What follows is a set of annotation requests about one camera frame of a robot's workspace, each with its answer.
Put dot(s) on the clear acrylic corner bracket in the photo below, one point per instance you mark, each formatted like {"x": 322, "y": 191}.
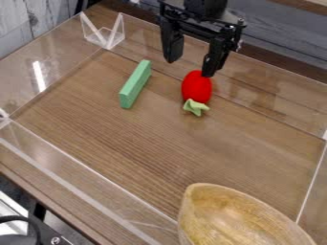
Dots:
{"x": 103, "y": 37}

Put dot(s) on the black table leg bracket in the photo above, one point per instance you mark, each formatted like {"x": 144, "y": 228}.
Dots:
{"x": 50, "y": 236}

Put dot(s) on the red plush strawberry toy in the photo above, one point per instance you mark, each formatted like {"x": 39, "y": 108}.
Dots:
{"x": 197, "y": 92}

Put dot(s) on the green rectangular block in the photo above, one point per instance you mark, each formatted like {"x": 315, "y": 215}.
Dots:
{"x": 135, "y": 83}

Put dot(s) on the wooden bowl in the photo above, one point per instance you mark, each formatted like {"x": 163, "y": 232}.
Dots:
{"x": 222, "y": 216}

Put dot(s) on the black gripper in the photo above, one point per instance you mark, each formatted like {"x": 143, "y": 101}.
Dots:
{"x": 207, "y": 20}

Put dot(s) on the clear acrylic tray enclosure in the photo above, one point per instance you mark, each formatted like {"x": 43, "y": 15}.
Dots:
{"x": 111, "y": 167}

